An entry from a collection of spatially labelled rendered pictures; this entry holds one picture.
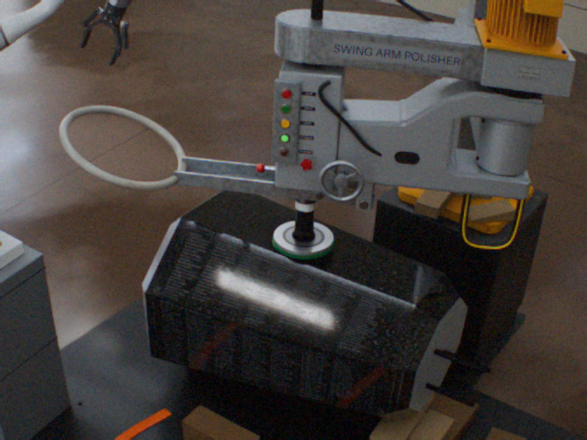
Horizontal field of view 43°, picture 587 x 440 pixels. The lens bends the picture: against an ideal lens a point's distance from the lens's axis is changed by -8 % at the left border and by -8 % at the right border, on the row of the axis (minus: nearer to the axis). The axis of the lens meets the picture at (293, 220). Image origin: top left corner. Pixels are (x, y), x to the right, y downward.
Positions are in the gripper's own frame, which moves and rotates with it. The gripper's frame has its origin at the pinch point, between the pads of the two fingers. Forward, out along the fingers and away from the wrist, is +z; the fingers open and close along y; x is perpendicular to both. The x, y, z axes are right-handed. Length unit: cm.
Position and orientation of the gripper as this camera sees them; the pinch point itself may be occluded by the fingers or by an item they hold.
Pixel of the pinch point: (98, 52)
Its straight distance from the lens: 279.9
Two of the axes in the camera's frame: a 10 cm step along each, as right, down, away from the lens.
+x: 3.4, -3.8, 8.6
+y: 8.4, 5.4, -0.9
